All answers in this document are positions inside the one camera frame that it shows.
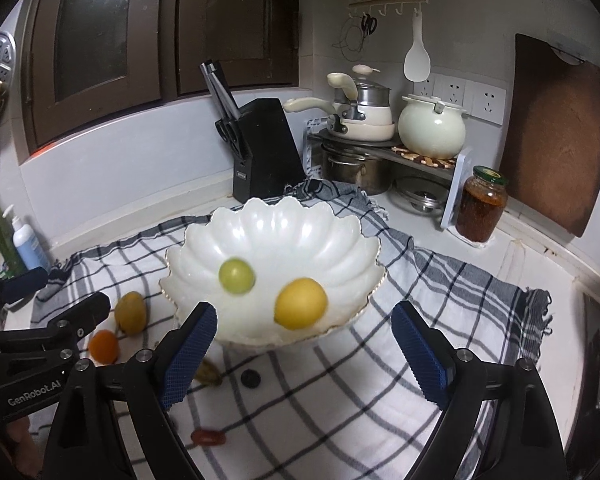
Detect glass pot lid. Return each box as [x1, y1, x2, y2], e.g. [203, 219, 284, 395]
[394, 176, 448, 213]

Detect yellow mango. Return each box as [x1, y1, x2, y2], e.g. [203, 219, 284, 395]
[113, 291, 150, 336]

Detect grey kitchen shelf rack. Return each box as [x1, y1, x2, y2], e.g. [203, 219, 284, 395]
[307, 119, 473, 231]

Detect cream saucepan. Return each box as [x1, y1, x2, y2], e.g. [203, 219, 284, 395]
[282, 96, 397, 142]

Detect steel pot with cream handle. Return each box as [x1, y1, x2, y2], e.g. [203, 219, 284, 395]
[327, 64, 392, 111]

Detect steel handled knife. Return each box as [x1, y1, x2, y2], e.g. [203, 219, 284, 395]
[207, 60, 242, 118]
[200, 62, 236, 121]

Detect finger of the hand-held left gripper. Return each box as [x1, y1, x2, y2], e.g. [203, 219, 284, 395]
[0, 291, 112, 362]
[0, 267, 49, 323]

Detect round yellow citrus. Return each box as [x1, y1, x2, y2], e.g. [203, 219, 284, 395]
[273, 277, 329, 331]

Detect cream ceramic pot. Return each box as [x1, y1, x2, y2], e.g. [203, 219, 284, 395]
[398, 94, 468, 160]

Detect glass jar of chili sauce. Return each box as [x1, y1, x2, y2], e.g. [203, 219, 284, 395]
[455, 165, 509, 243]

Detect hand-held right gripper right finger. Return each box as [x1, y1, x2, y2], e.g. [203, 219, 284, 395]
[391, 300, 568, 480]

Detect brown framed window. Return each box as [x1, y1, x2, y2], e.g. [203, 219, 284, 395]
[20, 0, 176, 161]
[172, 0, 301, 98]

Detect white scalloped bowl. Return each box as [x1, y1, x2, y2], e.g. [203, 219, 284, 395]
[160, 196, 387, 347]

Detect small orange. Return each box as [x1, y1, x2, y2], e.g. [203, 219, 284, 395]
[88, 329, 120, 365]

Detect small brown longan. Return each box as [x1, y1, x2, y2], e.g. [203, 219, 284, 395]
[196, 360, 225, 387]

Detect small green plum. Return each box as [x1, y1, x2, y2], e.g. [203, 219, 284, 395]
[218, 257, 256, 295]

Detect blue pump bottle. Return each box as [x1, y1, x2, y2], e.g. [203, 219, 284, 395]
[2, 205, 48, 273]

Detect red cherry tomato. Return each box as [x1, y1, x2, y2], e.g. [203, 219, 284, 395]
[190, 427, 228, 447]

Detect brown wooden cutting board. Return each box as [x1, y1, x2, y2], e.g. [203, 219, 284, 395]
[497, 33, 600, 238]

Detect grey checked cloth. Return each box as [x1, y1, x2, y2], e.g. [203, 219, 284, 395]
[30, 178, 553, 480]

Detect white rice paddle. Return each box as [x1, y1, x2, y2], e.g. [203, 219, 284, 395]
[404, 10, 432, 82]

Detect woven trivet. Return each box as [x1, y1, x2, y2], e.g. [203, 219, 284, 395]
[391, 146, 458, 168]

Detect black kitchen scissors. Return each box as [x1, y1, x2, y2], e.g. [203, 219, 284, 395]
[215, 117, 248, 158]

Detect black knife block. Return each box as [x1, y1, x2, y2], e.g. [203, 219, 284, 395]
[232, 98, 307, 205]

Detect steel stockpot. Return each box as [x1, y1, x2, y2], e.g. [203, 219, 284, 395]
[321, 142, 393, 196]

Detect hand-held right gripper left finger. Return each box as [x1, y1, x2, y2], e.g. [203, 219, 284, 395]
[42, 301, 218, 480]

